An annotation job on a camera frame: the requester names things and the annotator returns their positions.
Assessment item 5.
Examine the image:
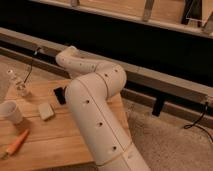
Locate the white paper cup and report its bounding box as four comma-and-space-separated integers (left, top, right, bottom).
0, 100, 23, 124

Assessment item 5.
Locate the orange carrot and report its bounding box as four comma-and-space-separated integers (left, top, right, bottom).
1, 129, 30, 159

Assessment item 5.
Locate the black cable right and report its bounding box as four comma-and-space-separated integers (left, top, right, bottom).
183, 101, 213, 141

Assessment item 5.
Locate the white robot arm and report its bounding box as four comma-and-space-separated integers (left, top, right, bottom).
56, 46, 151, 171

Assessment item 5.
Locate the beige sponge block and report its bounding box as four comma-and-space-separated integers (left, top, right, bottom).
38, 103, 54, 120

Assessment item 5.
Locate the wooden table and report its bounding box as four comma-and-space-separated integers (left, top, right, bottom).
0, 78, 132, 171

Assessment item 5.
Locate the black smartphone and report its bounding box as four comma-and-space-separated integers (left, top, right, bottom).
54, 87, 66, 105

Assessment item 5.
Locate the black cable left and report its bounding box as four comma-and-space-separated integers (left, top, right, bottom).
23, 47, 44, 84

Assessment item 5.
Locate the black cable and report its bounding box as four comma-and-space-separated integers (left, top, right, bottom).
23, 47, 44, 84
183, 101, 213, 141

